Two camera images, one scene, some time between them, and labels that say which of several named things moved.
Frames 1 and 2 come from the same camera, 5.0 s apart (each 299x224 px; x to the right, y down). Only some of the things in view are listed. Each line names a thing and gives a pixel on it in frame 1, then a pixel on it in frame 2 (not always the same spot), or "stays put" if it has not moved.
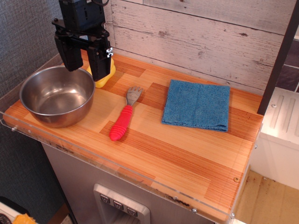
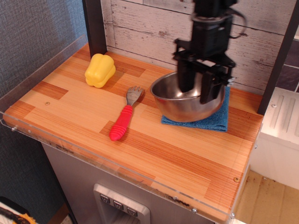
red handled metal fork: (123, 124) stays put
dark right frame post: (280, 59) stays put
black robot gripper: (81, 24) → (206, 55)
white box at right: (276, 155) stays put
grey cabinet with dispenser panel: (96, 195) stays put
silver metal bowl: (55, 97) → (188, 108)
